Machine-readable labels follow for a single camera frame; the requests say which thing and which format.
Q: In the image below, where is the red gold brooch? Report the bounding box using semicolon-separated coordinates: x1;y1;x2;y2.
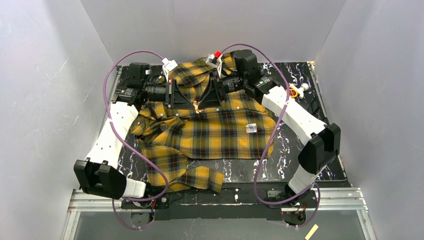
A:
193;100;201;114

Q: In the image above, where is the aluminium frame rail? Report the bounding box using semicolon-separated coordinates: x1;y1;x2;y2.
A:
62;187;376;240

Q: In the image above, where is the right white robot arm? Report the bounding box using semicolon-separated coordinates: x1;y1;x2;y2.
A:
194;49;341;196

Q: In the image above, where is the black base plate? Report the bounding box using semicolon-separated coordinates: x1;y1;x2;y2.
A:
119;182;318;221

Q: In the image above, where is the orange tape measure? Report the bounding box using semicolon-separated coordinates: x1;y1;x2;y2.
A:
289;87;299;99

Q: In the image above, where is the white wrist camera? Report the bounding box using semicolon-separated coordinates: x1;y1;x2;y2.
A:
205;51;223;78
161;57;178;81

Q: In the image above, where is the tan tape strip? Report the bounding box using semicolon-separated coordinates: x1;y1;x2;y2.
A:
304;224;319;240

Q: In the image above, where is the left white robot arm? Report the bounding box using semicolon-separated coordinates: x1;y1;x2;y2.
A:
73;62;189;202

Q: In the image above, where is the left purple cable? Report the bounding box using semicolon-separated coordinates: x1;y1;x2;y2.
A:
102;50;170;231

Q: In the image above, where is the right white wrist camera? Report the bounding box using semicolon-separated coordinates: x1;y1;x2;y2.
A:
205;51;223;78

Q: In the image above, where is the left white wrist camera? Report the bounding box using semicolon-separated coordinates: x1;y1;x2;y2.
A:
161;57;178;81

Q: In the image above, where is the purple cable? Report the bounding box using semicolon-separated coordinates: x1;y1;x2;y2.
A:
218;43;322;229
102;50;170;231

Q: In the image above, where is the yellow plaid flannel shirt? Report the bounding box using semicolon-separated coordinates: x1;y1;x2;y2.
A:
130;49;277;194

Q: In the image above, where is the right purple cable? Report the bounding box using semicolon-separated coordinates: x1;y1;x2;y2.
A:
218;43;322;229

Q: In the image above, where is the black tray upper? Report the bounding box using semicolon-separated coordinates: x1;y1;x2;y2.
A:
306;96;321;116

